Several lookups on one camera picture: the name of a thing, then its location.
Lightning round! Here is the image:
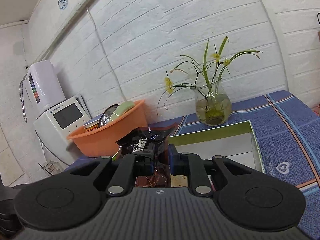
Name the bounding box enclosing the dark brown snack packet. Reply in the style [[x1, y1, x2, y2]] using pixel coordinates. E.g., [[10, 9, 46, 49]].
[[113, 122, 178, 188]]

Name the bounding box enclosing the orange plastic basin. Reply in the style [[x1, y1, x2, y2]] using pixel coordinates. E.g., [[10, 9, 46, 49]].
[[67, 100, 148, 157]]

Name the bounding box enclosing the green open cardboard box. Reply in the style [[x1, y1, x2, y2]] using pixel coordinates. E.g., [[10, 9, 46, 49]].
[[168, 121, 264, 187]]

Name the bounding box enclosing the glass vase with orchid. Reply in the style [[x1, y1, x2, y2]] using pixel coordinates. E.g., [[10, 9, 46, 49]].
[[157, 36, 262, 126]]

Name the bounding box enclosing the white screen appliance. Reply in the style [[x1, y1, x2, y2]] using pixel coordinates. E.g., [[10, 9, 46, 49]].
[[34, 94, 91, 165]]

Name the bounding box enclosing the blue plaid tablecloth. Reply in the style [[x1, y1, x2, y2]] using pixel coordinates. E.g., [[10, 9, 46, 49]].
[[63, 89, 320, 240]]

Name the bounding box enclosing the white water purifier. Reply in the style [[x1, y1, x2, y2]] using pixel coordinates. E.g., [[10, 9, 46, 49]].
[[19, 60, 66, 122]]

